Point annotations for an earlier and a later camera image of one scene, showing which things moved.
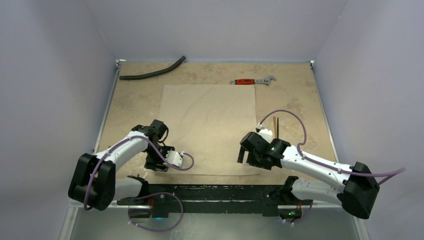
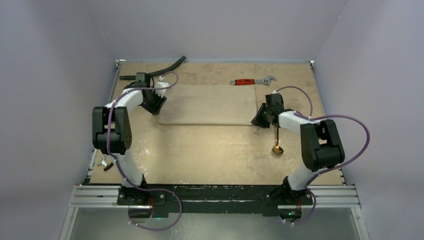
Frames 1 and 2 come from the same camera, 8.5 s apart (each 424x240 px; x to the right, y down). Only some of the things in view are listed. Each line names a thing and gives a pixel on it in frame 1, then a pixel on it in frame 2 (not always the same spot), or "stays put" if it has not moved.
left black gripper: (150, 163) to (155, 109)
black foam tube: (133, 77) stays put
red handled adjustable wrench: (247, 81) stays put
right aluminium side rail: (313, 64) stays put
